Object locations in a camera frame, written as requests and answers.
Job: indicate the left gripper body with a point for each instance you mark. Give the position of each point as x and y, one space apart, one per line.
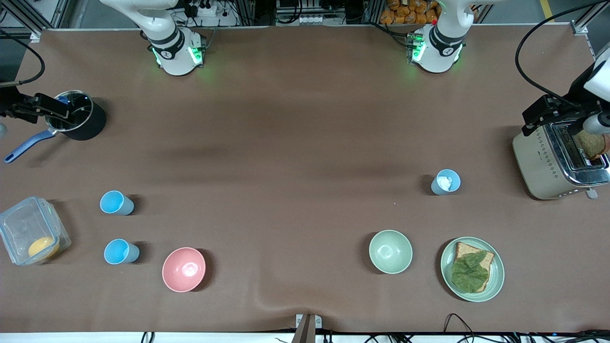
575 104

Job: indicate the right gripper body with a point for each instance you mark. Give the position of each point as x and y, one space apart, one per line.
10 105

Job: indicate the blue plastic cup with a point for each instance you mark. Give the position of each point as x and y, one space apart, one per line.
118 251
114 202

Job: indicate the white filling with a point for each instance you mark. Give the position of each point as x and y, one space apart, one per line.
445 183

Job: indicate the blue cup with white filling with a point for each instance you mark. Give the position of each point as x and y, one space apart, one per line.
437 188

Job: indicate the beige and chrome toaster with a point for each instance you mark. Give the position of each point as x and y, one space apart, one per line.
536 164

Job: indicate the toast slice in toaster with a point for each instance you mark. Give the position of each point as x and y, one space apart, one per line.
591 145

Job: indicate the clear plastic food container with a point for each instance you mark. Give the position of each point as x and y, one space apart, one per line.
21 224

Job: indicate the orange round food piece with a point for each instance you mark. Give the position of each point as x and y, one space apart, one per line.
42 247

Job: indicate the brown bread slice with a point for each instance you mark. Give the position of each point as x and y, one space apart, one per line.
464 248

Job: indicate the pale green plate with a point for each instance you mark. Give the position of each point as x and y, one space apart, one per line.
498 276

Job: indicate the green lettuce leaf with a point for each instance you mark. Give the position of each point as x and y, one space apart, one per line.
469 274

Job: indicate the bag of orange buns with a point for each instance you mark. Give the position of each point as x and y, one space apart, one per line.
410 12

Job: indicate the white power strip with plugs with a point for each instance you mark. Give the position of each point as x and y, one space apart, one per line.
205 9

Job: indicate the pale green bowl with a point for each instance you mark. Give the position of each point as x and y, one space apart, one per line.
391 251

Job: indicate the pink bowl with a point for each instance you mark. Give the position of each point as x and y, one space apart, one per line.
183 269

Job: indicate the small white power strip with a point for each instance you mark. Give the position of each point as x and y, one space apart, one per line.
312 20

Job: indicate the metal corner bracket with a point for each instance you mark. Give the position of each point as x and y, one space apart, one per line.
35 36
580 28

